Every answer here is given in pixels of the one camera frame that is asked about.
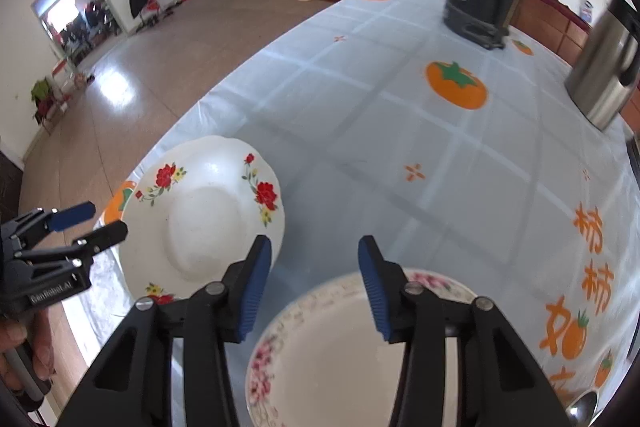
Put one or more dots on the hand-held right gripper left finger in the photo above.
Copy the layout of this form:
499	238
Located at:
252	292

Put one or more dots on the white plate with red flowers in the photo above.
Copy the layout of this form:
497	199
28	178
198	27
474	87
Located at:
200	217

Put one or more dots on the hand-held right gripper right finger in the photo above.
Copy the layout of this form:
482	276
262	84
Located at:
372	287

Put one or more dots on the persimmon print tablecloth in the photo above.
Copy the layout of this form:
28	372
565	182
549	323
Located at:
350	107

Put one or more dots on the person's left hand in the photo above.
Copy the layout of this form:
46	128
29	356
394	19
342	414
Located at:
44	342

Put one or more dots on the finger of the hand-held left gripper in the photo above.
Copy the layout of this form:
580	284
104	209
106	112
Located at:
75	213
107	234

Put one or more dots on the steel thermos jug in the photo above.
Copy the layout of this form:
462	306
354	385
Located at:
600	72

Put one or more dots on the white plate with pink flowers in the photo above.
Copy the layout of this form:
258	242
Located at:
320	357

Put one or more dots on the metal spoon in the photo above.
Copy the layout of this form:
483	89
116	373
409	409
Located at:
582	408

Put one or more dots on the glass sliding door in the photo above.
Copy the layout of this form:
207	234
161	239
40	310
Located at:
75	12

